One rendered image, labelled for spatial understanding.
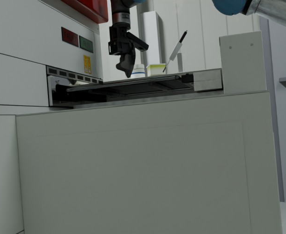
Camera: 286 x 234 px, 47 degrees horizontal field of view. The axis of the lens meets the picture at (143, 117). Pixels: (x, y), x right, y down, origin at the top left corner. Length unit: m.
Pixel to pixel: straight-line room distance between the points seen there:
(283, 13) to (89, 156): 0.71
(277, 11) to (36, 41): 0.73
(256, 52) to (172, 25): 2.45
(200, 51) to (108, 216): 2.47
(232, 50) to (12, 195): 0.64
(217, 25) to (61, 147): 2.51
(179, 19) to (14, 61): 2.43
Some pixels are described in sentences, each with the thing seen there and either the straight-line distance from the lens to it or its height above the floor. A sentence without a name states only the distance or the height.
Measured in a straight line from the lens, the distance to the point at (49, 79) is 1.07.
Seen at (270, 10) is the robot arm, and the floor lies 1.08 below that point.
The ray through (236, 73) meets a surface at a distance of 0.80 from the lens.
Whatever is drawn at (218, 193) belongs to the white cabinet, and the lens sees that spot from 0.75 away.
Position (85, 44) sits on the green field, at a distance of 1.35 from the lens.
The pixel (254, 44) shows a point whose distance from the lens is 0.81.
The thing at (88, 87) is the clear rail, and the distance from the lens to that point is 1.05.
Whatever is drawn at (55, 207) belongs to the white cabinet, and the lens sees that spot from 0.89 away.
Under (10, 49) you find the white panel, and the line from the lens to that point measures 0.95.
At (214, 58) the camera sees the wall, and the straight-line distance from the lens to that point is 3.11.
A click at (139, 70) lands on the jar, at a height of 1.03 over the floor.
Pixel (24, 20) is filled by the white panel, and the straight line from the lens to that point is 1.03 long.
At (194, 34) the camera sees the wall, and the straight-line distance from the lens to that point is 3.17.
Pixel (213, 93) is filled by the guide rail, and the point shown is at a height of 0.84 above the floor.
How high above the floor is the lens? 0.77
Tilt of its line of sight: 1 degrees up
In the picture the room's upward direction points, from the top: 5 degrees counter-clockwise
